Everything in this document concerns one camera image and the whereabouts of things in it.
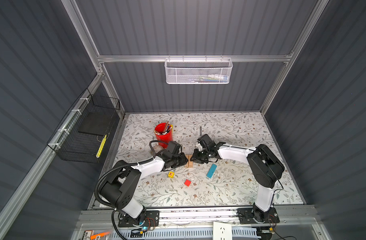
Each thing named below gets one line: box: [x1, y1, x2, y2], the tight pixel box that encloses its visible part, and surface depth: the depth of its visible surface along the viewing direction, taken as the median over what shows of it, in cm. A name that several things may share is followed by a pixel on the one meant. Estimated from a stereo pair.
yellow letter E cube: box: [168, 171, 175, 179], surface depth 88 cm
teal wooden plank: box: [206, 163, 217, 179], surface depth 91 cm
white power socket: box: [212, 221, 233, 240], surface depth 68 cm
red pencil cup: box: [154, 122, 173, 149], surface depth 96 cm
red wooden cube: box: [184, 179, 192, 187], surface depth 87 cm
